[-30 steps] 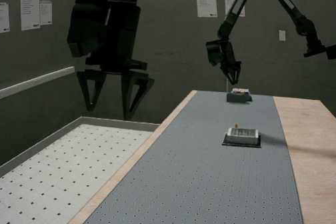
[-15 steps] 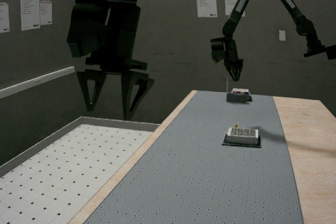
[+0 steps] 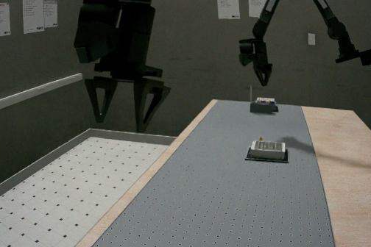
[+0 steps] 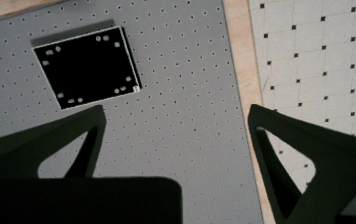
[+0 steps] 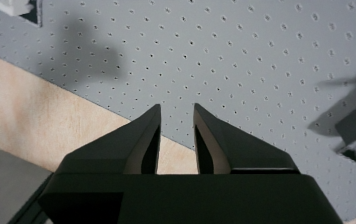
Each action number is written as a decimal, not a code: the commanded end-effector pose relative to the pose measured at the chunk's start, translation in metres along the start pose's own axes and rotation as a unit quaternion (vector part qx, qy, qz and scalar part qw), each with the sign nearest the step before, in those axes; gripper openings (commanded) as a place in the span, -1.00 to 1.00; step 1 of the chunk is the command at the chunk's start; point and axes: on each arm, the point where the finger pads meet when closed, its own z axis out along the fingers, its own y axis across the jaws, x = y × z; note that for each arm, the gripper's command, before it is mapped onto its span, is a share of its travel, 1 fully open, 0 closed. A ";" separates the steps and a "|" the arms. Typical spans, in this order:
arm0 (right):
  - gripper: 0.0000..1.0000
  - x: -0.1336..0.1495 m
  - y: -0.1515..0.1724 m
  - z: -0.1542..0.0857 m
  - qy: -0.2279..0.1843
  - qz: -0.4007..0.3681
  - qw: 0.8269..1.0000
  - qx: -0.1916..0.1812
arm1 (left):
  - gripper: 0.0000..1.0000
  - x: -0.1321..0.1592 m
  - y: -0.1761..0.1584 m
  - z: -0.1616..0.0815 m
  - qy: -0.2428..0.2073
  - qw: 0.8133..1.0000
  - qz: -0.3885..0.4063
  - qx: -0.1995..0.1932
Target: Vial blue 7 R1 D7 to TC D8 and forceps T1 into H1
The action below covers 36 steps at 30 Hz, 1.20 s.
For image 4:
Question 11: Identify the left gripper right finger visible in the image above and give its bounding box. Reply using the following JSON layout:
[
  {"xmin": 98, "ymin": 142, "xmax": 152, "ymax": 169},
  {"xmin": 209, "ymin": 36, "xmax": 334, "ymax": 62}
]
[{"xmin": 247, "ymin": 104, "xmax": 356, "ymax": 224}]

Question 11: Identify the grey perforated plate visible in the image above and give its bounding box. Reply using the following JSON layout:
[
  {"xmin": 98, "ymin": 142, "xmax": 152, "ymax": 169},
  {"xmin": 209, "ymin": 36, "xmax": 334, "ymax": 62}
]
[{"xmin": 0, "ymin": 0, "xmax": 265, "ymax": 224}]

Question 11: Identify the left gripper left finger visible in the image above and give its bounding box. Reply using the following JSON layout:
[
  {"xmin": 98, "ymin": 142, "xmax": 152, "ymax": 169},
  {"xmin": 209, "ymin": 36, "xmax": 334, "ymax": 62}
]
[{"xmin": 0, "ymin": 105, "xmax": 107, "ymax": 179}]

